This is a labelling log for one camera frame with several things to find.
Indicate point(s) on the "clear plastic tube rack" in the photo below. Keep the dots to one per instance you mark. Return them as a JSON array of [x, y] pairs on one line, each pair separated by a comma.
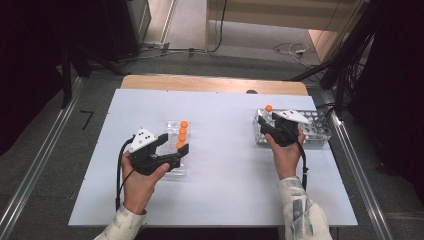
[[173, 128]]

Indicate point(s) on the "dark cabinet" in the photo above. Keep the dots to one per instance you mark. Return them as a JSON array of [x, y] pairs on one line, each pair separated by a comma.
[[123, 26]]

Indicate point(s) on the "person's right hand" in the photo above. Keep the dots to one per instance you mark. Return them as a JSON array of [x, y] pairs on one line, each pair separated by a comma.
[[286, 160]]

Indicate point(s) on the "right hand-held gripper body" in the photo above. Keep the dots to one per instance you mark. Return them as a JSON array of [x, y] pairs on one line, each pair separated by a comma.
[[285, 133]]

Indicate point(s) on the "grey power strip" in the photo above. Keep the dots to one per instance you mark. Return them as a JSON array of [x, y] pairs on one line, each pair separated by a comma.
[[155, 45]]

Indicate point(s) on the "perforated metal tube rack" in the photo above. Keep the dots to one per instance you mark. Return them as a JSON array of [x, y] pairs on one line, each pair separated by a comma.
[[316, 131]]

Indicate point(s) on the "person's left hand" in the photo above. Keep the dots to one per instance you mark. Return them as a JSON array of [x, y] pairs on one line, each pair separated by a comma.
[[140, 190]]

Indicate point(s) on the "light wooden furniture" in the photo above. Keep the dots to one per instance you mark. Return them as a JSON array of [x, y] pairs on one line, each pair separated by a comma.
[[266, 16]]

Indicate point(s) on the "aluminium floor rail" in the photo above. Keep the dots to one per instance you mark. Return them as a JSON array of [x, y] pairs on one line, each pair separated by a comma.
[[346, 141], [53, 133]]

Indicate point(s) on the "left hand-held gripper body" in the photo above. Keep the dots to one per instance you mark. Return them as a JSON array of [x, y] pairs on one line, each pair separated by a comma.
[[143, 140]]

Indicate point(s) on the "wooden table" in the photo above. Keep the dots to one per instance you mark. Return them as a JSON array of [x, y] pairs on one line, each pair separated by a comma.
[[200, 83]]

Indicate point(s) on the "dark curtain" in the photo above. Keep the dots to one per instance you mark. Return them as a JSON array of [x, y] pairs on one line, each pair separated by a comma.
[[396, 83], [30, 66]]

